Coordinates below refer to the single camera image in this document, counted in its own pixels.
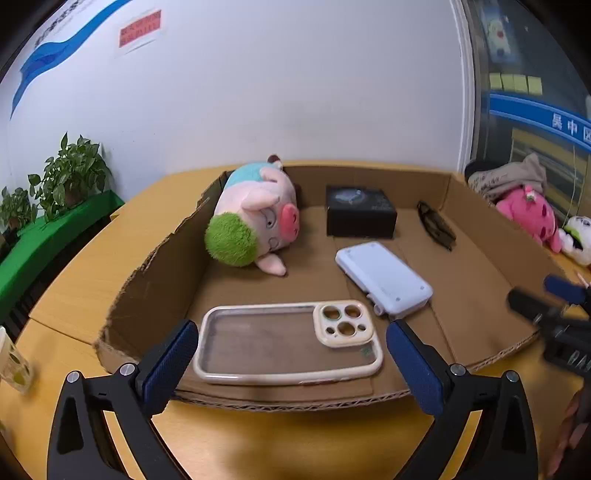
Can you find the small potted green plant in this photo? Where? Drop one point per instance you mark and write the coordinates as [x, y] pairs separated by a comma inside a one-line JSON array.
[[16, 207]]

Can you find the cartoon window sticker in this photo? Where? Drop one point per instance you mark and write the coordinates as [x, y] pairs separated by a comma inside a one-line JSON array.
[[497, 32]]

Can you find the beige clear phone case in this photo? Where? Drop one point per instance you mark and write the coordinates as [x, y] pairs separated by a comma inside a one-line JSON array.
[[258, 341]]

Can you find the brown cardboard box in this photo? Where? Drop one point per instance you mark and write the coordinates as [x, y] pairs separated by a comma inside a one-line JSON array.
[[152, 286]]

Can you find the wooden desktop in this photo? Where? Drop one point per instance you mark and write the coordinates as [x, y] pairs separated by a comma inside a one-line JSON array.
[[277, 443]]

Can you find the black box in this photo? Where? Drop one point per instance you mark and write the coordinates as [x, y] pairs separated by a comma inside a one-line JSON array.
[[360, 217]]

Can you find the large potted green plant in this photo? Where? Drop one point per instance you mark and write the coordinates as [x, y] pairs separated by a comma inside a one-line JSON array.
[[69, 170]]

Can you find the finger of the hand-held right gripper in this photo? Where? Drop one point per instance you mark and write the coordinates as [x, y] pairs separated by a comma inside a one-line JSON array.
[[565, 288], [531, 307]]

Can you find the black glasses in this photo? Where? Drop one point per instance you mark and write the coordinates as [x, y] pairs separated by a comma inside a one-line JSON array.
[[436, 228]]

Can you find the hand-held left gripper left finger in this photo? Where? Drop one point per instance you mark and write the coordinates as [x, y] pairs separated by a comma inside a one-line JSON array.
[[168, 364]]

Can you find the person's right hand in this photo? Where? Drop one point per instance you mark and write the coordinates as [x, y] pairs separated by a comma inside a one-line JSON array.
[[575, 429]]

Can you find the white plush toy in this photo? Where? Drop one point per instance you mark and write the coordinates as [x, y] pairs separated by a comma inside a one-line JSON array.
[[579, 235]]

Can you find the pig plush toy green hair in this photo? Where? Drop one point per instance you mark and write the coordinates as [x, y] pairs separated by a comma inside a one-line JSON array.
[[258, 207]]

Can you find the blue wave wall poster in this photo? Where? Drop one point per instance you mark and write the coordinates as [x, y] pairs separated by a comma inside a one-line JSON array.
[[46, 57]]

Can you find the blue window banner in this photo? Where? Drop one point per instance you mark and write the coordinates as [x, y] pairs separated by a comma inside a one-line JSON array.
[[526, 108]]

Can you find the red wall notice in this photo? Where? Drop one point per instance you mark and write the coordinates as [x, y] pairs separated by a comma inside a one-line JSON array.
[[138, 30]]

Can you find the white power bank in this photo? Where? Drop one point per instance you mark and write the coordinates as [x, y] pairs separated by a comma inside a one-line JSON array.
[[383, 277]]

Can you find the yellow sticky note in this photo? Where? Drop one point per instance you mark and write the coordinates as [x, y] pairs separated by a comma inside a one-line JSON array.
[[495, 82], [534, 85], [521, 84], [508, 83]]

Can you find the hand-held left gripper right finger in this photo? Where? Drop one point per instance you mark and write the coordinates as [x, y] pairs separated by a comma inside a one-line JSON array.
[[415, 369]]

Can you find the pink plush toy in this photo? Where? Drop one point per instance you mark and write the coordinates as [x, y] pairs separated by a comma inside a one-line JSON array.
[[531, 217]]

